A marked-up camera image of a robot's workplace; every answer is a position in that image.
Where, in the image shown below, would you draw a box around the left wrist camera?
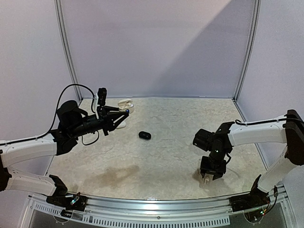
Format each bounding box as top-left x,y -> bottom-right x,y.
92,87 -> 107,113

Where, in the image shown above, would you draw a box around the white oval charging case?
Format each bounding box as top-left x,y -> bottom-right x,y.
117,121 -> 126,129

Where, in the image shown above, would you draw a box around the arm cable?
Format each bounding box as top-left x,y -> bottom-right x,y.
234,114 -> 304,126
0,84 -> 100,146

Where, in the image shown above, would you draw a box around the black oval charging case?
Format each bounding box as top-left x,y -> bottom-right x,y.
138,131 -> 152,140

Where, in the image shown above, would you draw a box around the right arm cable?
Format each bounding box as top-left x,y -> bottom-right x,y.
234,114 -> 304,126

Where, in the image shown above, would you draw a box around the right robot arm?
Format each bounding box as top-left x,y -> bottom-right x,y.
192,109 -> 304,212

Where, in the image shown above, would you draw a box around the small white charging case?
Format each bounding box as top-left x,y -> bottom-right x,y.
118,98 -> 134,114

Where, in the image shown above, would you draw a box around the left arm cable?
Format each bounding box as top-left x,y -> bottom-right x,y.
0,84 -> 100,146

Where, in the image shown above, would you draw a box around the aluminium table front rail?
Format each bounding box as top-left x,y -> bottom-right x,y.
20,185 -> 296,228

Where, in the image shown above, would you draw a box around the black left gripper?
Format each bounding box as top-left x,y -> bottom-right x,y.
70,105 -> 129,138

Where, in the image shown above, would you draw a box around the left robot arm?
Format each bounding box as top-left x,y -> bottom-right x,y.
0,100 -> 133,211

